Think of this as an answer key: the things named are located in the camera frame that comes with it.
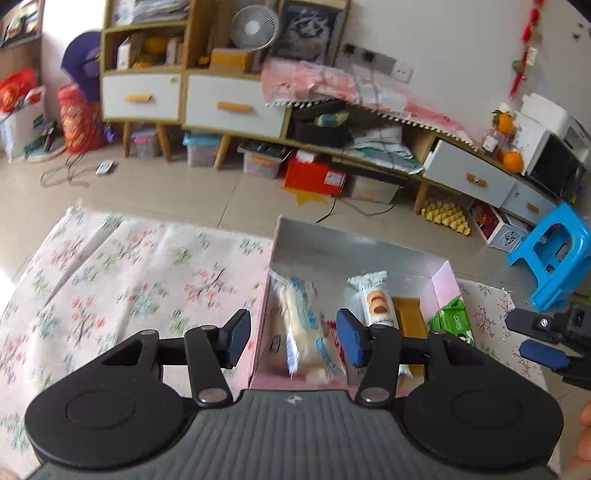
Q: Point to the small clear storage box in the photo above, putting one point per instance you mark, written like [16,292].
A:
[144,144]

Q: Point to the pink patterned cloth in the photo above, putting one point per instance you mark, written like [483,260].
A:
[323,83]

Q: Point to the white blue bread packet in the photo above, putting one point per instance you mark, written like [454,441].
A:
[300,323]

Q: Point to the pile of loose papers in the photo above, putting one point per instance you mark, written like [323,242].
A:
[385,147]

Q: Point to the yellow shelf object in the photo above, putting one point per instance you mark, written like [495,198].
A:
[153,50]

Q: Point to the red cardboard box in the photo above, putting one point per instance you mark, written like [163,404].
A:
[314,175]

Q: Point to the pink cardboard box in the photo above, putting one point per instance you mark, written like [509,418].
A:
[332,254]

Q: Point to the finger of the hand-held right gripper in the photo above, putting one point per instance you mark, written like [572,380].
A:
[531,323]
[545,354]

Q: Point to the glass jar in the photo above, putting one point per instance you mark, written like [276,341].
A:
[492,142]

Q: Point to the wooden bookshelf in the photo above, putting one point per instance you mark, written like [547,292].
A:
[21,23]

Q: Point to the framed cat picture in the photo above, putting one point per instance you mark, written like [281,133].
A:
[307,30]

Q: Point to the blue lid storage box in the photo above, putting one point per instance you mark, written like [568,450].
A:
[202,150]

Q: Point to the white remote control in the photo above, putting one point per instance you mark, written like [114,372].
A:
[105,167]

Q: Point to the large grey drawer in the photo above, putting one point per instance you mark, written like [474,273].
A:
[466,173]

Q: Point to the red hanging ornament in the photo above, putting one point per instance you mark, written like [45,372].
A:
[526,46]

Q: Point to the black lid storage box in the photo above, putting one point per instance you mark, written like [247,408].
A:
[262,161]

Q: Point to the person's right hand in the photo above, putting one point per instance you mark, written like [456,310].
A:
[586,424]

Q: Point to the gold brown snack packet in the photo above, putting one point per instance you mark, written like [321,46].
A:
[411,318]

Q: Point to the red cartoon gift bag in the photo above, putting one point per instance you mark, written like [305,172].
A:
[78,122]

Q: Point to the orange fruit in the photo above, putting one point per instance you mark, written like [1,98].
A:
[513,162]
[504,123]

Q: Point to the stack of paper folders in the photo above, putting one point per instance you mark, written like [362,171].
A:
[147,11]

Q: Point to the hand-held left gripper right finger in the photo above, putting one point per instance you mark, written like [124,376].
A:
[351,337]

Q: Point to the white microwave oven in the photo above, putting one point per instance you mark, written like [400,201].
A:
[554,154]

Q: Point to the white wall socket panel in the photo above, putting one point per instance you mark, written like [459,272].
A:
[397,69]

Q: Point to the small white carton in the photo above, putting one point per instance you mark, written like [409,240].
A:
[123,54]

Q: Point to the white cookie packet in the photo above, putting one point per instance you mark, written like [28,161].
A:
[376,300]

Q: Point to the black basket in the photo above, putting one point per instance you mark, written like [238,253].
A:
[323,131]

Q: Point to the red plastic bag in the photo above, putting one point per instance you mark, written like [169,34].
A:
[16,90]

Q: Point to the purple round object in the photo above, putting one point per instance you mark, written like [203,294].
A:
[81,60]

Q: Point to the white drawer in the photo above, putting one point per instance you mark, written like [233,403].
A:
[141,97]
[235,106]

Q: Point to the white paper bag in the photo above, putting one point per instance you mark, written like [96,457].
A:
[18,134]

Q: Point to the green snack packet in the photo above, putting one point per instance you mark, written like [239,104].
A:
[452,321]

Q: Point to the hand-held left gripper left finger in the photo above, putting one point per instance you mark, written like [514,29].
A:
[238,337]

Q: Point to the white foam box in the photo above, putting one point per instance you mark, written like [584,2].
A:
[547,110]

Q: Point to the white desk fan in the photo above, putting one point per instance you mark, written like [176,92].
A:
[255,27]

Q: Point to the black charger plug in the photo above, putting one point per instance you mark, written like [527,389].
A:
[368,57]
[349,49]

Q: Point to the blue plastic stool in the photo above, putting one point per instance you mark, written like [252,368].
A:
[554,258]

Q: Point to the yellow cardboard box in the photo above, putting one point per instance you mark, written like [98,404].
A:
[228,59]

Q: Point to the tall wooden shelf cabinet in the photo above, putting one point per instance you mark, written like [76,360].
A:
[194,55]

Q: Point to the yellow egg tray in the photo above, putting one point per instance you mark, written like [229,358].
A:
[445,217]

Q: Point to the white printed cardboard box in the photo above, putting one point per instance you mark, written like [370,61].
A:
[503,230]

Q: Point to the low wooden cabinet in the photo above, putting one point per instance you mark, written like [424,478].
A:
[415,152]

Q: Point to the small grey drawer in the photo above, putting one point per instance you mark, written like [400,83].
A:
[528,203]

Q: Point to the floral tablecloth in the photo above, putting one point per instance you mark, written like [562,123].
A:
[138,277]

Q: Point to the red white snack packet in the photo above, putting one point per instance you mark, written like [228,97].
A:
[332,337]

